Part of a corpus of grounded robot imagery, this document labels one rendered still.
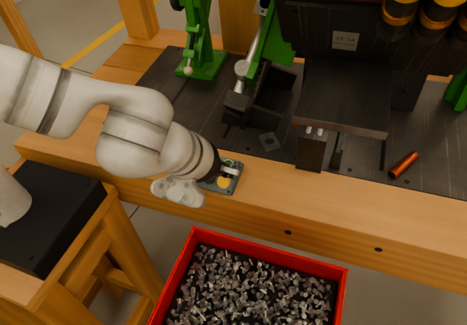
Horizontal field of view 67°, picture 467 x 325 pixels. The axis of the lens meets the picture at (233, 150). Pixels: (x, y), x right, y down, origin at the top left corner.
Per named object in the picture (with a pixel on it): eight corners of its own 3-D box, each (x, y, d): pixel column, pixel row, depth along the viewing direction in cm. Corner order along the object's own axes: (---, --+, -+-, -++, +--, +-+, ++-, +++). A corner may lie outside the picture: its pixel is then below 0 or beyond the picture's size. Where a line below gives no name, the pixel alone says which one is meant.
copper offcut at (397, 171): (395, 181, 80) (397, 175, 78) (386, 175, 81) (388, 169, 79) (417, 160, 83) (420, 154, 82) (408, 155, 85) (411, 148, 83)
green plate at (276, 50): (282, 88, 82) (315, 4, 65) (248, 75, 82) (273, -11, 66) (293, 60, 89) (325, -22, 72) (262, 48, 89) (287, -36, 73)
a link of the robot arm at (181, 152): (187, 194, 50) (207, 135, 51) (126, 182, 36) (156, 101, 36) (145, 178, 52) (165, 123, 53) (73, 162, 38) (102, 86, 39)
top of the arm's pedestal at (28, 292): (35, 313, 74) (25, 306, 71) (-70, 264, 83) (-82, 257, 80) (119, 194, 94) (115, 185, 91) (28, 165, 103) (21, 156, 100)
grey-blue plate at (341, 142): (338, 172, 83) (348, 129, 72) (329, 170, 83) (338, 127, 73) (343, 144, 89) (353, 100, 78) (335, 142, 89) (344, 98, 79)
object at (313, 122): (383, 145, 61) (388, 132, 59) (291, 128, 65) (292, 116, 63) (393, 31, 85) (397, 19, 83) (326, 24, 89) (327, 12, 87)
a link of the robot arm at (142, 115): (190, 100, 40) (62, 40, 33) (163, 174, 39) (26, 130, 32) (166, 101, 46) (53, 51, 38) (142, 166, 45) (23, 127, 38)
